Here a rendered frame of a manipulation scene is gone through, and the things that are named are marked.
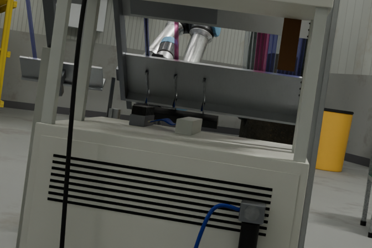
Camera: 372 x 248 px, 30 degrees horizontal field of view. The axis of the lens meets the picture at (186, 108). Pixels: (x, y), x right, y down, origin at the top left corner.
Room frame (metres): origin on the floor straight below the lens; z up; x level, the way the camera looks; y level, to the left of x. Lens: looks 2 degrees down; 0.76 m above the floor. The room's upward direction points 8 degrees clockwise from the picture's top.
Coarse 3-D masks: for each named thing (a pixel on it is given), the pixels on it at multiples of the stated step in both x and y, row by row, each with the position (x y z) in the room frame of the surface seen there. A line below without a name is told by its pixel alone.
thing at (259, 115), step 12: (132, 96) 2.69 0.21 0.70; (144, 96) 2.69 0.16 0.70; (156, 96) 2.69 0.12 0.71; (192, 108) 2.64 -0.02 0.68; (204, 108) 2.64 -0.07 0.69; (216, 108) 2.64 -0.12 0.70; (228, 108) 2.64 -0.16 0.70; (240, 108) 2.64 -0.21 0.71; (264, 120) 2.61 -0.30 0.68; (276, 120) 2.60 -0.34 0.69; (288, 120) 2.60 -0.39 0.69
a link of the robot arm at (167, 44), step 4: (168, 36) 3.00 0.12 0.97; (164, 40) 2.97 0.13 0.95; (168, 40) 2.97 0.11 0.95; (172, 40) 2.98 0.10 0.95; (160, 44) 2.97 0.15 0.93; (164, 44) 2.95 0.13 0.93; (168, 44) 2.95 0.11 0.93; (172, 44) 2.96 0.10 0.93; (160, 48) 2.94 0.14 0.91; (164, 48) 2.93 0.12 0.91; (168, 48) 2.93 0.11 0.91; (172, 48) 2.95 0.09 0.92; (172, 52) 2.94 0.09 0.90
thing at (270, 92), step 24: (144, 72) 2.62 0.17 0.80; (168, 72) 2.60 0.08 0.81; (192, 72) 2.57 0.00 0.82; (216, 72) 2.55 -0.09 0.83; (240, 72) 2.53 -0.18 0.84; (264, 72) 2.51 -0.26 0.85; (168, 96) 2.68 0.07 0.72; (192, 96) 2.66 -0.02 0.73; (216, 96) 2.63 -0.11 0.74; (240, 96) 2.61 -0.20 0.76; (264, 96) 2.59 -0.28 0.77; (288, 96) 2.56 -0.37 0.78
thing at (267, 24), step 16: (128, 0) 2.41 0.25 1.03; (144, 16) 2.44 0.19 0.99; (160, 16) 2.38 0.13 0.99; (176, 16) 2.36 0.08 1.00; (192, 16) 2.35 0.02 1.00; (208, 16) 2.34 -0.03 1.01; (224, 16) 2.37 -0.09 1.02; (240, 16) 2.36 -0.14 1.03; (256, 16) 2.35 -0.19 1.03; (272, 16) 2.33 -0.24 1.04; (272, 32) 2.38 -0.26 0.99; (304, 32) 2.35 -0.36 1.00
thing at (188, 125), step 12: (132, 108) 2.19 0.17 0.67; (144, 108) 2.18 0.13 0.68; (132, 120) 2.18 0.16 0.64; (144, 120) 2.17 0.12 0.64; (156, 120) 2.18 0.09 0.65; (168, 120) 2.23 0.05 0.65; (180, 120) 2.08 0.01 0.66; (192, 120) 2.11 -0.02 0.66; (180, 132) 2.08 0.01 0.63; (192, 132) 2.10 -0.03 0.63
